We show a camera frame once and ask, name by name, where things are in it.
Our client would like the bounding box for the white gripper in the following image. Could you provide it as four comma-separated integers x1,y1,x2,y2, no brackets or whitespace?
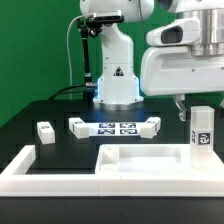
140,46,224,121

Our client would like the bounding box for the white desk top panel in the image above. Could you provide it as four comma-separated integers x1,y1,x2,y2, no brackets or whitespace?
95,144,214,174

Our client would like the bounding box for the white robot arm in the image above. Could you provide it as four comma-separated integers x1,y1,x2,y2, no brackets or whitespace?
80,0,224,109

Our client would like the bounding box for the marker tag sheet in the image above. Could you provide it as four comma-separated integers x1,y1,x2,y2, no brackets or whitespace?
88,122,143,136

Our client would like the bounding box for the white U-shaped fence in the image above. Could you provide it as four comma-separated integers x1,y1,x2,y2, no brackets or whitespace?
0,145,224,197

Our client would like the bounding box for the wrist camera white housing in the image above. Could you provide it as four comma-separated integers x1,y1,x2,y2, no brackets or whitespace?
146,18,201,47

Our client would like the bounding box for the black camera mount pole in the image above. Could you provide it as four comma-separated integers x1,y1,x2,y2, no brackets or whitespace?
77,19,96,102

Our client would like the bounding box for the black cable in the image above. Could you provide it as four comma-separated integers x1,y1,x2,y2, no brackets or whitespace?
48,83,88,101

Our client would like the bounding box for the white cable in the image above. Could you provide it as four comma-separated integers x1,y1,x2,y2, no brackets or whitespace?
66,13,92,100

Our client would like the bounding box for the black camera on mount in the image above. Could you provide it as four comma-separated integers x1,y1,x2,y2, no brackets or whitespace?
87,10,124,24

